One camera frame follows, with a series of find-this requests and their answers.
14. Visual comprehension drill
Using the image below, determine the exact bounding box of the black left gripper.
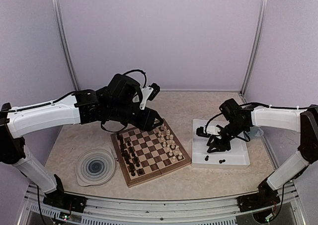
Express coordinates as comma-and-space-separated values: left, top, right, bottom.
107, 101, 164, 131

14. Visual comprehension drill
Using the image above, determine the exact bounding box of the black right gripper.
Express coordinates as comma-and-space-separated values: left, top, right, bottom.
207, 121, 247, 153

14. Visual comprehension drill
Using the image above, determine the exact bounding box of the white plastic tray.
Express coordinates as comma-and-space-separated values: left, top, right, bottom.
191, 119, 250, 169

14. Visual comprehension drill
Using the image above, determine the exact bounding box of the wooden chess board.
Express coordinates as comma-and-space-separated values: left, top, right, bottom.
111, 127, 191, 188

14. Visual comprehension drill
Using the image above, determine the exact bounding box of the dark piece top back rank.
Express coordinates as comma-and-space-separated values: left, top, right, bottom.
116, 133, 123, 141

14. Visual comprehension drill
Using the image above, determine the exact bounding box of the dark piece rank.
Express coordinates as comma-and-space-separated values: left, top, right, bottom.
129, 164, 135, 170
116, 133, 123, 141

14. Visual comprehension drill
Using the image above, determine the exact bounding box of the dark chess piece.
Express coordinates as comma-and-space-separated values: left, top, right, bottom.
120, 145, 128, 154

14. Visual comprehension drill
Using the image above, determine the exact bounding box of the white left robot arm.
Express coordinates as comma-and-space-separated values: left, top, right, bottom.
0, 73, 163, 208

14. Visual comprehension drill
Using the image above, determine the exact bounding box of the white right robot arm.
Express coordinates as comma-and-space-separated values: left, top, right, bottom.
203, 98, 318, 207

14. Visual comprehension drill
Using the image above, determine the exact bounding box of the white chess pieces row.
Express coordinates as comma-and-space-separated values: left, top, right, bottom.
148, 123, 186, 166

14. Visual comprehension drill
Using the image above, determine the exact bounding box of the light blue mug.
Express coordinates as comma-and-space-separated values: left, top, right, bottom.
245, 127, 264, 139

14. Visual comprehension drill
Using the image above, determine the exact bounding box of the collapsible silicone bowl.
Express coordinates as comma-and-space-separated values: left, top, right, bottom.
75, 149, 116, 187

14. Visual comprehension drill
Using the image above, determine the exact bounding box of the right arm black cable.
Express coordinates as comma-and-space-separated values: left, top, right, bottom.
205, 102, 314, 143

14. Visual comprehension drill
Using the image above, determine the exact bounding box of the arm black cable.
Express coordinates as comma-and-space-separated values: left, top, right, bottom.
9, 70, 147, 133
205, 102, 314, 143

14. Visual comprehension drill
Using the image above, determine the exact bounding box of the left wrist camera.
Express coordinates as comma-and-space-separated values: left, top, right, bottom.
140, 83, 160, 110

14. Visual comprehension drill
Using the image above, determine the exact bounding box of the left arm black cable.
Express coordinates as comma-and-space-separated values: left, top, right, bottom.
9, 70, 147, 133

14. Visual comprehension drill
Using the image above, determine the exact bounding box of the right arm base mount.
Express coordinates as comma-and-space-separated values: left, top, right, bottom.
237, 179, 285, 225

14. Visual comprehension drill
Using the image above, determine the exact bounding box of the front aluminium rail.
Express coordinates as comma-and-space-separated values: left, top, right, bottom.
15, 183, 307, 225

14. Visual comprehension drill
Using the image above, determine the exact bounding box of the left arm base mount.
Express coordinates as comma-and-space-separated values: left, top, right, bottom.
43, 174, 87, 213

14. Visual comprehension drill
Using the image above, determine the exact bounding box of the right aluminium frame post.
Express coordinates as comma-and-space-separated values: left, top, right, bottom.
239, 0, 268, 98

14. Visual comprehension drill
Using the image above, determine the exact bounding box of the aluminium frame post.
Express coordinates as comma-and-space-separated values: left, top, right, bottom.
52, 0, 80, 90
239, 0, 268, 98

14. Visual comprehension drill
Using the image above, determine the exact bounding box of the left aluminium frame post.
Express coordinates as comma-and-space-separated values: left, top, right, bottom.
52, 0, 80, 90

